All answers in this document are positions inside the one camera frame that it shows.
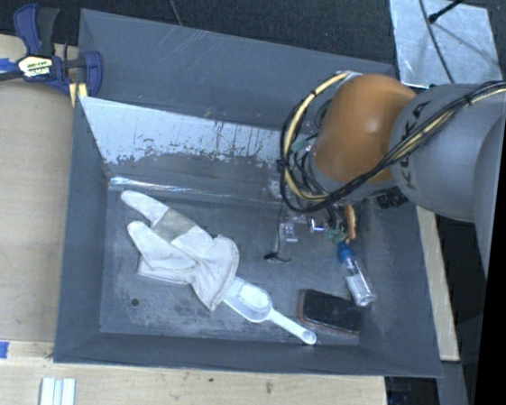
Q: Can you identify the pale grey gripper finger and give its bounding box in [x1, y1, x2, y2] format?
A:
[277, 220, 301, 244]
[265, 176, 285, 200]

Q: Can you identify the clear plastic bottle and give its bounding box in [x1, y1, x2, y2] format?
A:
[329, 240, 384, 310]

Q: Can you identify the white plastic scoop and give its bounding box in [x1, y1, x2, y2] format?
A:
[218, 275, 324, 346]

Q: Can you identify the black flat block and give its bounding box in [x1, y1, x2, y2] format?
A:
[295, 287, 369, 338]

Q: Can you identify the white work glove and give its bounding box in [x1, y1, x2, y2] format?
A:
[107, 189, 247, 315]

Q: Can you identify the grey metal bin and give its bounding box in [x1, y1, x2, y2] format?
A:
[39, 7, 483, 405]

